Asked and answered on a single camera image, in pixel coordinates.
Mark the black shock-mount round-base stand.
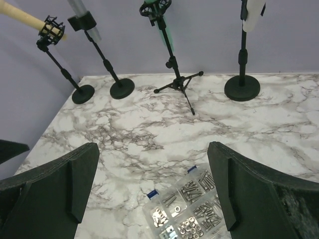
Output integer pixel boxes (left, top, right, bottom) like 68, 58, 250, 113
36, 15, 95, 105

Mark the black clip microphone stand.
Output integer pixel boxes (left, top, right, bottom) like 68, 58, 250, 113
67, 11, 136, 100

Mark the white microphone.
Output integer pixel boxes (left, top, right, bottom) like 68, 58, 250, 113
243, 0, 266, 32

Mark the clear screw organizer box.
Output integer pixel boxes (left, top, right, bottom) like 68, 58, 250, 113
143, 163, 226, 239

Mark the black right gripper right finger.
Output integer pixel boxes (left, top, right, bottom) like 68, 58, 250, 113
207, 141, 319, 239

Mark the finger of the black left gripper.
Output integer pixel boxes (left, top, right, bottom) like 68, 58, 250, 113
0, 139, 29, 164

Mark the black round-base stand right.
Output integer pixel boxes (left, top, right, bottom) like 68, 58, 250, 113
224, 0, 266, 102

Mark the beige microphone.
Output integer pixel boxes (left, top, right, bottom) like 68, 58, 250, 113
0, 0, 67, 40

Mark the green microphone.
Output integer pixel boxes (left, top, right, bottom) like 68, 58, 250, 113
139, 0, 174, 51

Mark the black tripod microphone stand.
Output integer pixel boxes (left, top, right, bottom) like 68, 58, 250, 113
139, 0, 204, 116

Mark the grey microphone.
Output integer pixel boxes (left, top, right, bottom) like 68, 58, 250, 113
68, 0, 101, 42

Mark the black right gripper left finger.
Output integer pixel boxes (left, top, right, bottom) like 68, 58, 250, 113
0, 143, 99, 239

